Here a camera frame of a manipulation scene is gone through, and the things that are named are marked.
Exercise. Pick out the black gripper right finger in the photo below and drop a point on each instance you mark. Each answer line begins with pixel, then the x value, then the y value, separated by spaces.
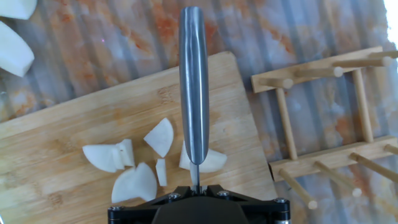
pixel 264 211

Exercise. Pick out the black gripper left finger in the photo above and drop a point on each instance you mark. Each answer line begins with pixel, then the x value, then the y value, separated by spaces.
pixel 136 211

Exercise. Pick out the white radish piece being sliced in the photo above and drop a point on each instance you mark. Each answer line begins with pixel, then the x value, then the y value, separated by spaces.
pixel 214 161

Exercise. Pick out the long white radish chunk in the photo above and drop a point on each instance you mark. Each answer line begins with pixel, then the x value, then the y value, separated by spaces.
pixel 14 53

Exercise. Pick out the wooden peg dish rack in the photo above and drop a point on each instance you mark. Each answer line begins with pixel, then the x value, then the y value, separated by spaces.
pixel 329 157

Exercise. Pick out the wooden cutting board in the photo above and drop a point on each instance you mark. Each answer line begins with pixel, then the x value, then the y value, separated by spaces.
pixel 77 118

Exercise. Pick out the marble pattern plastic mat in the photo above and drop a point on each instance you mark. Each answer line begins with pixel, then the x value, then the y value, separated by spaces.
pixel 93 40

